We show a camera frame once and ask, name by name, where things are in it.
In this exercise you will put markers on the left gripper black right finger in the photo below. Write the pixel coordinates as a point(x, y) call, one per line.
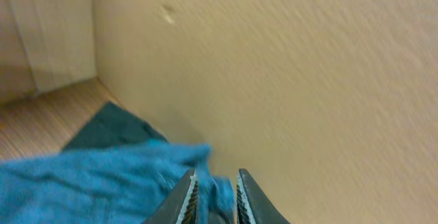
point(253, 206)

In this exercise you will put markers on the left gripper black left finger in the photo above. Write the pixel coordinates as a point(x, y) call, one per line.
point(181, 205)

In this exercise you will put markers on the dark navy blue shorts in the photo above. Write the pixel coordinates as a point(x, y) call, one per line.
point(117, 185)

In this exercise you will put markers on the black folded garment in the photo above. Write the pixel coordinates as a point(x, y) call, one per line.
point(112, 126)

